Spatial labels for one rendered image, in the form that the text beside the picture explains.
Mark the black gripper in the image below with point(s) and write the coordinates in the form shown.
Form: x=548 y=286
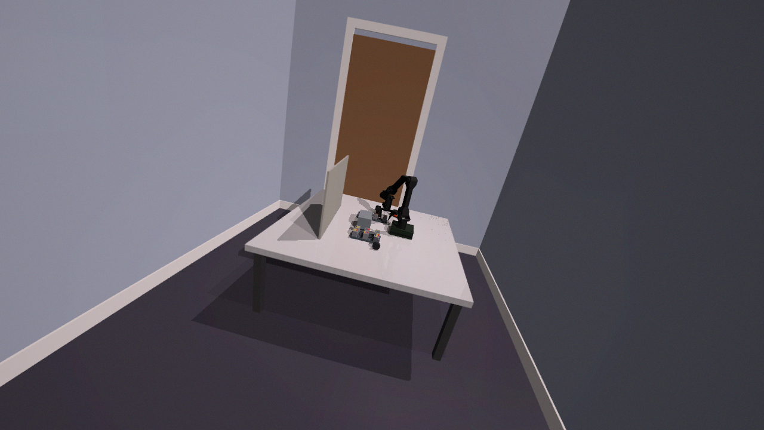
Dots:
x=387 y=207

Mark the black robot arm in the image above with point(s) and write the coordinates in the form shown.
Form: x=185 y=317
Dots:
x=403 y=211

